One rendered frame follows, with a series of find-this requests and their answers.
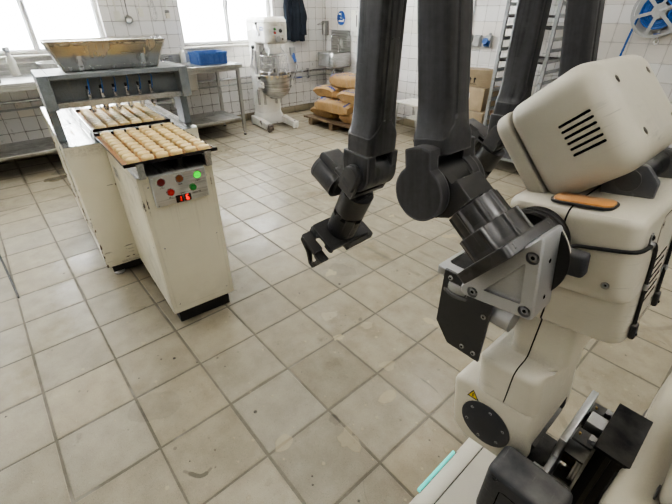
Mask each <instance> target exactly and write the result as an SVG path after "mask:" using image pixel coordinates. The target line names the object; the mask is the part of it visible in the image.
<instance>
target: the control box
mask: <svg viewBox="0 0 672 504"><path fill-rule="evenodd" d="M196 171H199V172H200V173H201V176H200V177H199V178H195V177H194V172H196ZM178 175H181V176H183V181H181V182H177V181H176V177H177V176H178ZM159 179H163V180H164V181H165V184H164V185H163V186H159V185H158V184H157V181H158V180H159ZM148 180H149V183H150V187H151V191H152V194H153V198H154V202H155V205H156V207H157V208H160V207H164V206H168V205H172V204H176V203H180V202H179V200H178V196H181V197H182V198H181V199H182V201H181V199H180V201H181V202H184V201H187V199H189V200H191V199H195V198H199V197H203V196H207V195H209V190H208V184H207V179H206V174H205V168H204V166H202V165H200V166H195V167H191V168H186V169H181V170H176V171H172V172H167V173H162V174H157V175H153V176H148ZM191 184H195V185H196V186H197V188H196V190H191V189H190V185H191ZM169 189H173V190H174V191H175V193H174V195H173V196H170V195H168V193H167V191H168V190H169ZM186 194H189V197H190V198H189V197H187V199H186Z"/></svg>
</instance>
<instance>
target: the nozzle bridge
mask: <svg viewBox="0 0 672 504"><path fill-rule="evenodd" d="M30 71H31V74H32V77H33V79H34V82H35V84H36V87H37V90H38V92H39V95H40V98H41V100H42V102H43V104H44V106H45V109H46V111H47V114H48V117H49V119H50V122H51V125H52V127H53V130H54V132H55V135H56V138H57V140H58V142H59V143H67V142H68V141H67V138H66V135H65V133H64V130H63V127H62V124H61V122H60V119H59V116H58V113H57V111H60V109H69V108H78V107H87V106H96V105H105V104H114V103H123V102H132V101H141V100H150V99H159V98H167V97H175V102H176V107H177V112H178V117H179V121H181V122H182V123H184V124H192V122H191V117H190V112H189V107H188V101H187V96H192V93H191V88H190V82H189V77H188V71H187V66H184V65H181V64H177V63H173V62H170V61H161V62H159V65H158V66H153V67H139V68H125V69H110V70H96V71H82V72H67V73H65V72H63V71H62V70H61V69H60V68H52V69H42V70H41V69H37V70H30ZM150 73H151V75H152V81H153V91H154V93H150V91H149V87H148V80H150V81H151V76H150ZM138 74H139V76H140V81H141V90H142V94H141V95H139V94H138V91H137V87H136V85H137V84H136V81H139V77H138ZM126 75H127V77H128V84H129V91H130V94H131V95H130V96H127V95H126V92H125V88H124V86H125V85H124V82H127V79H126ZM113 76H114V77H115V82H116V89H117V93H118V97H114V94H113V91H112V85H111V84H112V83H114V78H113ZM100 77H101V78H102V83H103V89H104V93H105V96H106V98H101V94H100V91H99V84H101V80H100ZM86 78H88V81H89V87H90V91H91V94H92V98H93V100H89V99H88V96H87V93H86V87H85V86H88V84H87V79H86Z"/></svg>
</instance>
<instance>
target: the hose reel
mask: <svg viewBox="0 0 672 504"><path fill-rule="evenodd" d="M640 1H641V2H640ZM639 2H640V3H639ZM638 4H639V5H638ZM637 5H638V7H637ZM636 7H637V9H636ZM635 10H636V11H635ZM634 13H635V15H634ZM630 22H631V26H632V29H631V31H630V33H629V35H628V37H627V39H626V41H625V44H624V46H623V48H622V50H621V53H620V55H619V56H622V53H623V51H624V49H625V47H626V44H627V42H628V40H629V38H630V36H631V34H632V32H633V30H634V32H635V33H636V34H638V35H639V36H641V37H645V38H656V39H655V40H654V41H653V45H658V44H659V42H660V41H659V40H658V37H662V36H666V35H668V34H670V33H672V0H637V2H636V3H635V5H634V7H633V9H632V12H631V17H630Z"/></svg>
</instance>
